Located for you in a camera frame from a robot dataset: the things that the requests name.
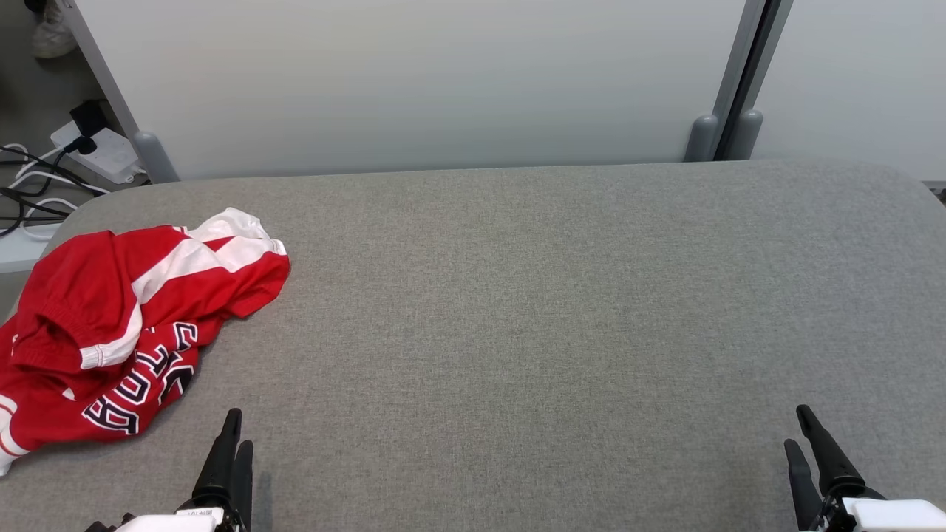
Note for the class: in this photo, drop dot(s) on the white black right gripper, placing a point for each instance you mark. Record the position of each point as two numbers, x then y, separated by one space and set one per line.
894 517

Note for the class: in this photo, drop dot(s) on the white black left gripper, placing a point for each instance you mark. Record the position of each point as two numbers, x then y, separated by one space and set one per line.
170 523

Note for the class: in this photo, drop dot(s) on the red white Bulls jersey shirt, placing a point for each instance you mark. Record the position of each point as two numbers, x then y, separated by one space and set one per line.
44 414

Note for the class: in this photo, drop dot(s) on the red shorts with white stripe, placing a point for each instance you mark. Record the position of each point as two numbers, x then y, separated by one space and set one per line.
81 288

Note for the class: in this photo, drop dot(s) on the white flat box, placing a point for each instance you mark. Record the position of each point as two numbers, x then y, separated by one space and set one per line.
22 251

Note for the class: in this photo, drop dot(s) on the grey partition foot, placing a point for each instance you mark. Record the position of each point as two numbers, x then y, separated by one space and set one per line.
743 137
157 159
701 140

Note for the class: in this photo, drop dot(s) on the white power strip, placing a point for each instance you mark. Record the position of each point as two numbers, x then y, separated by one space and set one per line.
111 155

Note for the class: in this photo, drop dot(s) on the black power adapter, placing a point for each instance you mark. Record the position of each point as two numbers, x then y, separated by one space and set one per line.
89 118

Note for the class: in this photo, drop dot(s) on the narrow white partition panel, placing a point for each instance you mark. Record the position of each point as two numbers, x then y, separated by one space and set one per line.
857 74

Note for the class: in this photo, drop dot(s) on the wide white partition panel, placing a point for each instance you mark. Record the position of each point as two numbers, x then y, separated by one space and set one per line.
443 81

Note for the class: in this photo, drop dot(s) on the white sneaker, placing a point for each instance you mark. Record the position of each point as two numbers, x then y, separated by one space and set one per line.
53 33

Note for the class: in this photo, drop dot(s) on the dark trouser leg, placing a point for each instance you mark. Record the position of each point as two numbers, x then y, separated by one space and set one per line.
35 4

